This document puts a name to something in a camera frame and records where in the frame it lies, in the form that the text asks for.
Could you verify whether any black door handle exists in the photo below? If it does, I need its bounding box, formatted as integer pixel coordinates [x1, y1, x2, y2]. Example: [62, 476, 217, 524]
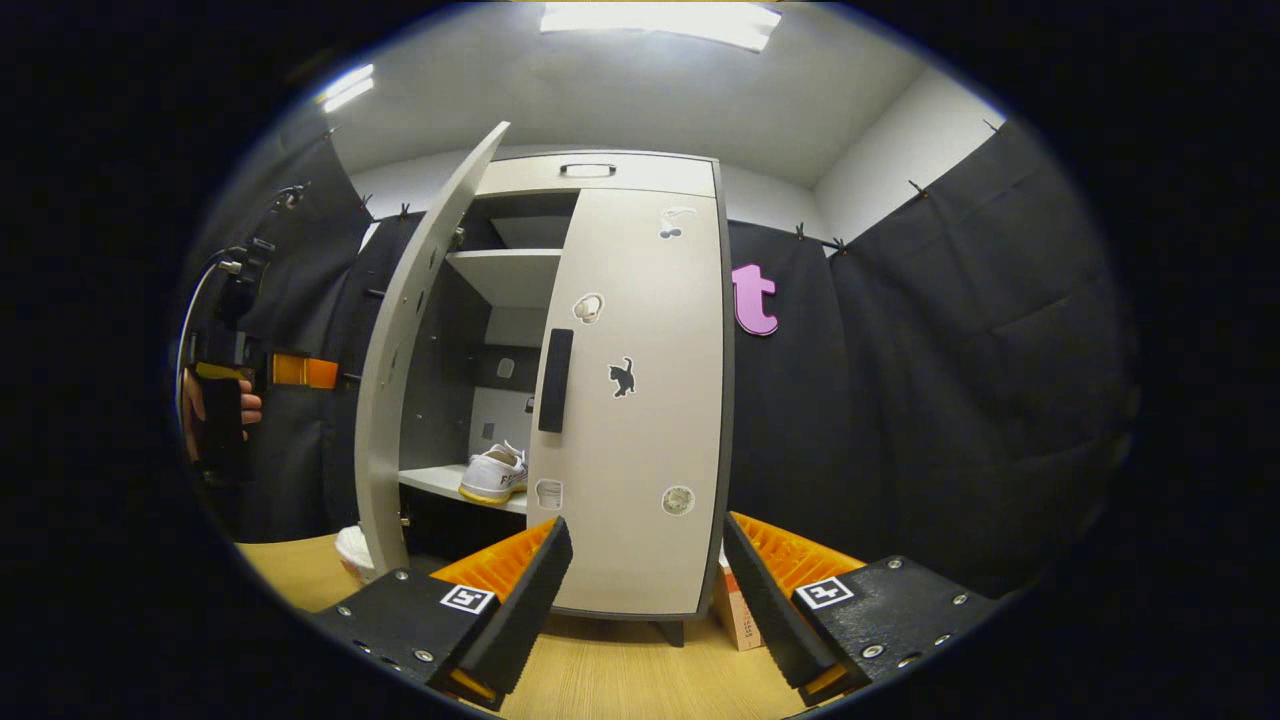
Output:
[537, 328, 576, 434]

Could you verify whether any ceiling light panel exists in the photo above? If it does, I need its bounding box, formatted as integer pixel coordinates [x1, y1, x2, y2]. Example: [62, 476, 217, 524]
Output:
[318, 63, 376, 113]
[540, 0, 783, 53]

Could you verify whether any black backdrop cloth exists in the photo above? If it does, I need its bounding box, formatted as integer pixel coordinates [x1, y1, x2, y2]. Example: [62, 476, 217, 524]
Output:
[185, 120, 1141, 601]

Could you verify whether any white shoe cabinet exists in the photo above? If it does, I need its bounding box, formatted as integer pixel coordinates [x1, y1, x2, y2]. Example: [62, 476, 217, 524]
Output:
[395, 150, 738, 646]

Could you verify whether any cabinet drawer with handle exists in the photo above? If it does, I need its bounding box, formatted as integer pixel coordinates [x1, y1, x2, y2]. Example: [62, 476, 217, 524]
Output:
[475, 152, 719, 199]

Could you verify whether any white canvas shoe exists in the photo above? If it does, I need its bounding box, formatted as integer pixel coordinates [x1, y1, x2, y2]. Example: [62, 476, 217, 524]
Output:
[458, 440, 529, 506]

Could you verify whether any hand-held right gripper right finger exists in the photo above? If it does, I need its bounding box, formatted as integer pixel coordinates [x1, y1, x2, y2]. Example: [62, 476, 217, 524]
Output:
[722, 512, 1001, 711]

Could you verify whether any white pumpkin ornament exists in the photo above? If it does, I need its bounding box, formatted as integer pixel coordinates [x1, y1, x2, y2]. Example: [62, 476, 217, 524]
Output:
[333, 525, 379, 586]

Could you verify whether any white cabinet door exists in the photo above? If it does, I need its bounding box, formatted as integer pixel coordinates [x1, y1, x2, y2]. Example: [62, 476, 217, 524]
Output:
[527, 187, 729, 619]
[355, 121, 511, 579]

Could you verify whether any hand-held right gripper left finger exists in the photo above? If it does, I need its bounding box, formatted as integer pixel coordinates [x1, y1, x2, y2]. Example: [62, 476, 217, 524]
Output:
[310, 515, 574, 713]

